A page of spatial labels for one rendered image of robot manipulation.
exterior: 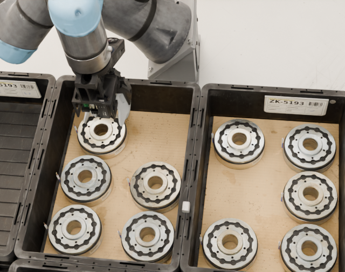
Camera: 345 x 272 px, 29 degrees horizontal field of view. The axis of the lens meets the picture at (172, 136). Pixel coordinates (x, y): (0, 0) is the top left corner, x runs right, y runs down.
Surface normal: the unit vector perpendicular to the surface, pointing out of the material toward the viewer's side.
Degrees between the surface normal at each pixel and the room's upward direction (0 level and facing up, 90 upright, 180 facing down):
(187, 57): 90
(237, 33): 0
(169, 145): 0
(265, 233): 0
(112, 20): 81
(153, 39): 64
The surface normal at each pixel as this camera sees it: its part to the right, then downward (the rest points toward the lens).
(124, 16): 0.27, 0.70
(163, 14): 0.33, -0.23
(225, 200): -0.07, -0.50
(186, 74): -0.04, 0.87
